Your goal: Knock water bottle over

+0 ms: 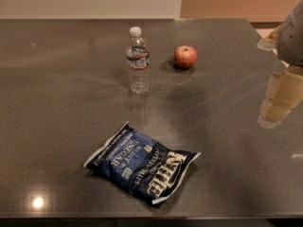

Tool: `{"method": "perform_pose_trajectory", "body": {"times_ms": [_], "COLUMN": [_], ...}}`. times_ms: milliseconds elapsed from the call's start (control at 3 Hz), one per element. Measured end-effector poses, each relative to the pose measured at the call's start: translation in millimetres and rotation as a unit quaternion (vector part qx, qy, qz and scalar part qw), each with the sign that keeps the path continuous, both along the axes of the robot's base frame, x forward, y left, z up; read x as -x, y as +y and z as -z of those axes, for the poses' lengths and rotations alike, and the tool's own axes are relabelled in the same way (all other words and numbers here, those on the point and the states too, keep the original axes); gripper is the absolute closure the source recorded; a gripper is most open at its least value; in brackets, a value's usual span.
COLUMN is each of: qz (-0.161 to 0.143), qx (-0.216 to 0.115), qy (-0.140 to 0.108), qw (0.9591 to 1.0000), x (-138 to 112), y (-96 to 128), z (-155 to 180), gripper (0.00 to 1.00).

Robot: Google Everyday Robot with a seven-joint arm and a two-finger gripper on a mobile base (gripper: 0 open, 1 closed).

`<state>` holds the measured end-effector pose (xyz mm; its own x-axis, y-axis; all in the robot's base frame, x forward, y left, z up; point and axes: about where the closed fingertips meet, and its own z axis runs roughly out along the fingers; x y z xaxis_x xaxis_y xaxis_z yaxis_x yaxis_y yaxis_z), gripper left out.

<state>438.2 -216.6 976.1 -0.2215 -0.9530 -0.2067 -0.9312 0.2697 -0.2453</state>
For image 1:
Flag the clear plastic water bottle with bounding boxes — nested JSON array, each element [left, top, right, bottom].
[[125, 26, 150, 95]]

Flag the blue kettle chips bag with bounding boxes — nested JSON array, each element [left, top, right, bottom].
[[83, 124, 200, 208]]

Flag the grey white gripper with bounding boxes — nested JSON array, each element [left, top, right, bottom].
[[257, 1, 303, 129]]

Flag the red apple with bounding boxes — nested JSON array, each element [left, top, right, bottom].
[[174, 45, 197, 70]]

